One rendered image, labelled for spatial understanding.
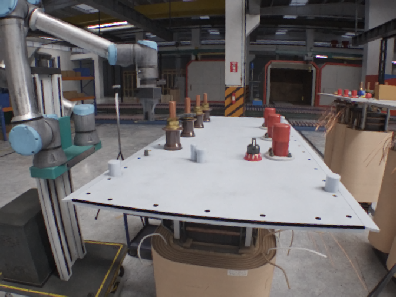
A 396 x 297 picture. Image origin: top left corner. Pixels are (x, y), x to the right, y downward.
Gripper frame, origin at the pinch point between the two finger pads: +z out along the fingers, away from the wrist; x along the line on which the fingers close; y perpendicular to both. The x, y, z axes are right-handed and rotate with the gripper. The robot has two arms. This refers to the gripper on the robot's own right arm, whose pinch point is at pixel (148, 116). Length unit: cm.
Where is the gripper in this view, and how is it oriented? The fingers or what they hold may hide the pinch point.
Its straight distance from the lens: 118.6
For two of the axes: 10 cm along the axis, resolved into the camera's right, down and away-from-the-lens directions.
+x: 7.6, 1.7, -6.3
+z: 0.0, 9.7, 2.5
